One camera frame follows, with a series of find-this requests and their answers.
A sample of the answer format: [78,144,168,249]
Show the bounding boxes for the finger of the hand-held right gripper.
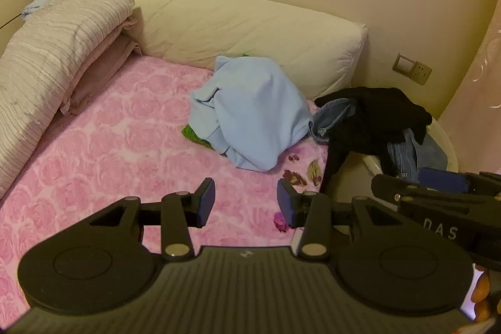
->
[419,167,501,198]
[371,173,501,205]

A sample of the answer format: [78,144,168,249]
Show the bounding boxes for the pink floral blanket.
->
[0,54,329,319]

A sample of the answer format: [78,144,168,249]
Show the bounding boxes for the pink curtain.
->
[438,0,501,174]

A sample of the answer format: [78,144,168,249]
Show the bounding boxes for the small light blue cloth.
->
[21,0,53,22]

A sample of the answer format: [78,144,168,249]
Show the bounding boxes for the long white bolster pillow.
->
[78,0,369,100]

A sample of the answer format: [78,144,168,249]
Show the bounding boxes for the black garment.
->
[315,87,433,194]

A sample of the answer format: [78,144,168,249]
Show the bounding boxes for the beige wall switch plate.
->
[393,52,418,75]

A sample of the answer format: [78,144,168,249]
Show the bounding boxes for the green knitted garment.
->
[181,124,216,151]

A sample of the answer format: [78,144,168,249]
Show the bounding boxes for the grey striped quilt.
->
[0,0,136,198]

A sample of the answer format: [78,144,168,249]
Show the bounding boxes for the person's right hand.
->
[471,268,494,321]

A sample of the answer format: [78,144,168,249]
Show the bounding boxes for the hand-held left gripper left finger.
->
[88,177,217,262]

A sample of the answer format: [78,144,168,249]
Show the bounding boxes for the blue jeans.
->
[308,99,449,180]

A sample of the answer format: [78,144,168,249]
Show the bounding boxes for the light blue sweatshirt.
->
[189,55,314,172]

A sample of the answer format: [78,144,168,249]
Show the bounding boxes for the beige wall socket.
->
[411,60,433,86]

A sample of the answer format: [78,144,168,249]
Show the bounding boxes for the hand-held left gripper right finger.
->
[276,178,400,261]

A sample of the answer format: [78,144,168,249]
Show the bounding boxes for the white laundry basket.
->
[325,119,458,237]

